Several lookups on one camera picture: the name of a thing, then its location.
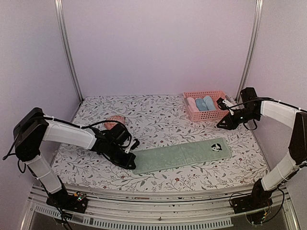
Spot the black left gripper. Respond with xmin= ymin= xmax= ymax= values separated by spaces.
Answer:
xmin=106 ymin=143 xmax=136 ymax=170

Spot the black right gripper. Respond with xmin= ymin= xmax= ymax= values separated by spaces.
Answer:
xmin=217 ymin=107 xmax=260 ymax=130

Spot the light blue towel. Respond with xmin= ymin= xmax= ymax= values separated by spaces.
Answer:
xmin=203 ymin=95 xmax=216 ymax=111

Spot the green panda towel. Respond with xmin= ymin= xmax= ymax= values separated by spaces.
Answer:
xmin=132 ymin=138 xmax=232 ymax=174

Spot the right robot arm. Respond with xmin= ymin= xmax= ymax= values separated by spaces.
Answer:
xmin=217 ymin=87 xmax=307 ymax=209

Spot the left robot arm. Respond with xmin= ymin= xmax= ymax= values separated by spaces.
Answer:
xmin=13 ymin=107 xmax=139 ymax=208

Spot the pink plastic basket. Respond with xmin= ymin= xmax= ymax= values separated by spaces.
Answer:
xmin=183 ymin=90 xmax=229 ymax=122

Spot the rolled blue towel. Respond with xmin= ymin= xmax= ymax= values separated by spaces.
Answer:
xmin=195 ymin=98 xmax=208 ymax=112

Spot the rolled pink towel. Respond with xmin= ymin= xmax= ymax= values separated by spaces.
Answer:
xmin=186 ymin=97 xmax=199 ymax=112

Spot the floral table mat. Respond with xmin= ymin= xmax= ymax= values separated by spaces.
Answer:
xmin=52 ymin=95 xmax=269 ymax=192

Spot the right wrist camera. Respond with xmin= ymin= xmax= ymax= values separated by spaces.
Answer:
xmin=216 ymin=98 xmax=235 ymax=115

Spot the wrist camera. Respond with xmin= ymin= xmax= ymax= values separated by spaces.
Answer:
xmin=216 ymin=98 xmax=235 ymax=115
xmin=125 ymin=139 xmax=140 ymax=153

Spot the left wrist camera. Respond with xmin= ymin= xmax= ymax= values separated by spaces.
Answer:
xmin=125 ymin=139 xmax=140 ymax=153

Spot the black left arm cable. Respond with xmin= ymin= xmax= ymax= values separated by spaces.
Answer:
xmin=2 ymin=115 xmax=132 ymax=161

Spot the front aluminium rail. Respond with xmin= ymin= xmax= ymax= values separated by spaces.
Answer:
xmin=22 ymin=184 xmax=299 ymax=230

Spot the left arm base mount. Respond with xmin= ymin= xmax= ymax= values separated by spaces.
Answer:
xmin=46 ymin=191 xmax=89 ymax=214

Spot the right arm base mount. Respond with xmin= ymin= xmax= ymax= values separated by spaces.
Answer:
xmin=229 ymin=195 xmax=273 ymax=214

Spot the right aluminium frame post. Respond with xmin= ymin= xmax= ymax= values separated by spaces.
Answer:
xmin=236 ymin=0 xmax=263 ymax=102

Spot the aluminium frame post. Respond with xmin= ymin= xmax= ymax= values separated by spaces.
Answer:
xmin=236 ymin=0 xmax=263 ymax=102
xmin=54 ymin=0 xmax=84 ymax=103

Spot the left aluminium frame post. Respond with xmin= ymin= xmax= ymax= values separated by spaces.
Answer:
xmin=54 ymin=0 xmax=84 ymax=103

